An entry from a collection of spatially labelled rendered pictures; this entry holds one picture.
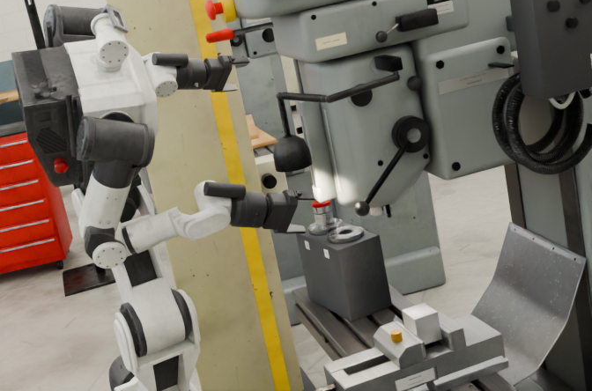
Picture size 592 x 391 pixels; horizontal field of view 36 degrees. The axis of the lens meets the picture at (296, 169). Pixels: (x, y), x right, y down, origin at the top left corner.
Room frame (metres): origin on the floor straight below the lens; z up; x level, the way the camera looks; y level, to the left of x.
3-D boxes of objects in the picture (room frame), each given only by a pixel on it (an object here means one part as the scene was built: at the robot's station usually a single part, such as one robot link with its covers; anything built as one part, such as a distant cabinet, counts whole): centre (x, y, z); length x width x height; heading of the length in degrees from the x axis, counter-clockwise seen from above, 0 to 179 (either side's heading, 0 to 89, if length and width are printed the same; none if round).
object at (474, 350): (1.67, -0.16, 1.01); 0.35 x 0.15 x 0.11; 106
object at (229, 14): (1.75, 0.07, 1.76); 0.06 x 0.02 x 0.06; 13
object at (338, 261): (2.13, -0.07, 1.06); 0.22 x 0.12 x 0.20; 25
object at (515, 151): (1.67, -0.46, 1.45); 0.18 x 0.16 x 0.21; 103
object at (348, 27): (1.81, -0.20, 1.68); 0.34 x 0.24 x 0.10; 103
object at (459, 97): (1.84, -0.35, 1.47); 0.24 x 0.19 x 0.26; 13
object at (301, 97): (1.62, -0.04, 1.58); 0.17 x 0.01 x 0.01; 30
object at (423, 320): (1.68, -0.19, 1.07); 0.06 x 0.05 x 0.06; 16
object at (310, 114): (1.78, -0.05, 1.44); 0.04 x 0.04 x 0.21; 13
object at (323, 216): (2.18, -0.04, 1.18); 0.05 x 0.05 x 0.06
